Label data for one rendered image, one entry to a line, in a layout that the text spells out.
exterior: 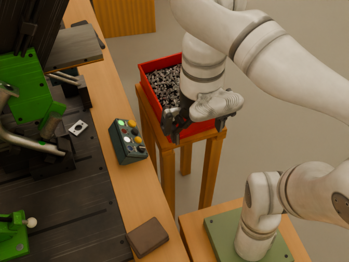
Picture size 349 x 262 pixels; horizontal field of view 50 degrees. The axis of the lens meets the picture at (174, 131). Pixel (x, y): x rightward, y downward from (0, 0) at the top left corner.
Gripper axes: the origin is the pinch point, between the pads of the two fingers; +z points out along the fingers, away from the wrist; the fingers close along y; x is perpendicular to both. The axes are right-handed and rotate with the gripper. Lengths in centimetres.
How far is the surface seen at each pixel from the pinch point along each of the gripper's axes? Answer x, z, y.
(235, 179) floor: -47, 130, -50
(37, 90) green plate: -37, 14, 31
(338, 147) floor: -45, 130, -120
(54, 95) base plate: -59, 40, 29
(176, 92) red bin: -48, 43, -14
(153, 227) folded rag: 1.2, 36.9, 11.5
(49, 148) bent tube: -30, 30, 33
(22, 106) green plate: -37, 18, 36
